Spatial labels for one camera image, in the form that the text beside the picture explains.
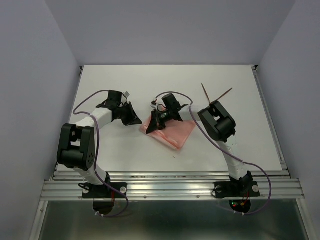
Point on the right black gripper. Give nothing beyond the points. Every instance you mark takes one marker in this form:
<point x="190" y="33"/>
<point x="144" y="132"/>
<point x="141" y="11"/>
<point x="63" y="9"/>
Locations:
<point x="155" y="124"/>

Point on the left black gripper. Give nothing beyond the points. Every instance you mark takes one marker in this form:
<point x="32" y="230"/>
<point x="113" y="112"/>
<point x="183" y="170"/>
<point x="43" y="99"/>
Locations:
<point x="133" y="119"/>

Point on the pink cloth napkin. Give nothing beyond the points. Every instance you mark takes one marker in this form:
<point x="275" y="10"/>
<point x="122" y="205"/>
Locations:
<point x="174" y="135"/>

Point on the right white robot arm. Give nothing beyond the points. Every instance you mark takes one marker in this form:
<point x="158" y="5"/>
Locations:
<point x="219" y="127"/>

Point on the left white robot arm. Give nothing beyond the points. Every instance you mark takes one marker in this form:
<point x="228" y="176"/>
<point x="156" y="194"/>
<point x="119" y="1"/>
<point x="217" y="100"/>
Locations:
<point x="79" y="142"/>

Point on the brown wooden knife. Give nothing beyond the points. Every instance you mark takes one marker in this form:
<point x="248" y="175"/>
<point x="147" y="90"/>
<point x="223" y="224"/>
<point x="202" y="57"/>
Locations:
<point x="205" y="93"/>

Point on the brown wooden fork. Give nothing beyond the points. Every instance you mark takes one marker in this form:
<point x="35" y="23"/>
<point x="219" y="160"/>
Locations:
<point x="225" y="93"/>

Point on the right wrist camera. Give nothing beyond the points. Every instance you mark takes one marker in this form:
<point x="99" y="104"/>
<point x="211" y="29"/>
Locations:
<point x="154" y="104"/>

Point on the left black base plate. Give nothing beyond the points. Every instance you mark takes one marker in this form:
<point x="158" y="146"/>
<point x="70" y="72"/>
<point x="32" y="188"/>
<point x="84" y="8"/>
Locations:
<point x="90" y="191"/>

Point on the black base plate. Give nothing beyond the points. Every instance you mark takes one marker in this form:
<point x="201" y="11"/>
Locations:
<point x="227" y="189"/>
<point x="90" y="191"/>

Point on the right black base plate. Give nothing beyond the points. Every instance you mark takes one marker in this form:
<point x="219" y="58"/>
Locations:
<point x="227" y="189"/>

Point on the aluminium rail frame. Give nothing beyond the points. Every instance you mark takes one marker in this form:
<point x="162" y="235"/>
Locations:
<point x="171" y="206"/>

